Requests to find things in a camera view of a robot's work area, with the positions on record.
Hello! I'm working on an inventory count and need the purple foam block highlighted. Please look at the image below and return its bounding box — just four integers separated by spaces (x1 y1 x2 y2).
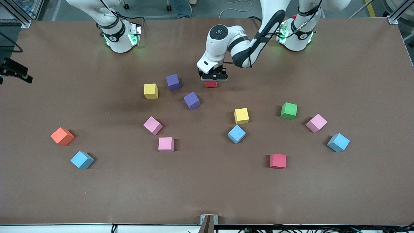
166 74 181 91
183 92 201 111

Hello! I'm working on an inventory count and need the yellow foam block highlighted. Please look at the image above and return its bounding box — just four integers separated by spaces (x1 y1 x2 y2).
234 108 250 125
144 83 159 100

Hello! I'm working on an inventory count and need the pink foam block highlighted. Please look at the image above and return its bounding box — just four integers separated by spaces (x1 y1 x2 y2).
158 137 175 152
305 114 328 133
143 116 163 136

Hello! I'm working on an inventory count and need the blue foam block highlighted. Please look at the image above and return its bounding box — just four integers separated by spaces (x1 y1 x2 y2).
327 133 351 153
70 151 95 170
227 125 246 144

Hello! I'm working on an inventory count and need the person in blue clothes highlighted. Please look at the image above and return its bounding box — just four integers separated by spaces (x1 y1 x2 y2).
170 0 198 19

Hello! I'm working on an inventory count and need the orange foam block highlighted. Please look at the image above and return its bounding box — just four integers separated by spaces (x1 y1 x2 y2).
50 127 75 146

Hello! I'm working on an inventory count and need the green foam block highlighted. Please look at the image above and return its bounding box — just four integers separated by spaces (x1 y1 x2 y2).
280 102 298 120

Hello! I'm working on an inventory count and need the brown paper table cover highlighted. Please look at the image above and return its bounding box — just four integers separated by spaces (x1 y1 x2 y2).
0 16 414 225

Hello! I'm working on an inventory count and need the black camera cable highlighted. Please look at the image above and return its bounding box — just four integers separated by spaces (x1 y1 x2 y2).
0 32 23 53

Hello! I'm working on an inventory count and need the aluminium frame post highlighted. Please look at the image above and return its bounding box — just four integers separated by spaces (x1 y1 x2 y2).
387 0 414 25
0 0 49 29

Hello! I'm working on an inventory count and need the white floor cable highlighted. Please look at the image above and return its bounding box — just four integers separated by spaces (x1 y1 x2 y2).
218 0 253 18

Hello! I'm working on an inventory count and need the metal table bracket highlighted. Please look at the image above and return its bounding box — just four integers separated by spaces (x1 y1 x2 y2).
200 215 219 233

